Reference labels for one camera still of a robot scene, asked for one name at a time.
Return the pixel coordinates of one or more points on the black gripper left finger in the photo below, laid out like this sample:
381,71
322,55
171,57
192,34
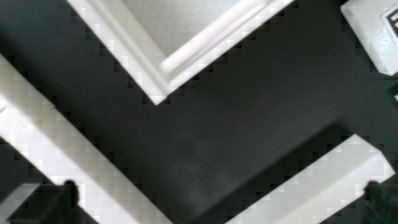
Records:
43,204

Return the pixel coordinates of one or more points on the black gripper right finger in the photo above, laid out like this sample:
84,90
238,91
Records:
373,210

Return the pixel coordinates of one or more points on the white cabinet body box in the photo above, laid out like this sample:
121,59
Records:
169,35

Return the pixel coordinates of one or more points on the white cabinet top block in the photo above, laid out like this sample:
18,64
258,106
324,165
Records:
372,17

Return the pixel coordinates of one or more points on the white U-shaped fence frame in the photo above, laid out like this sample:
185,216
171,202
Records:
311,196

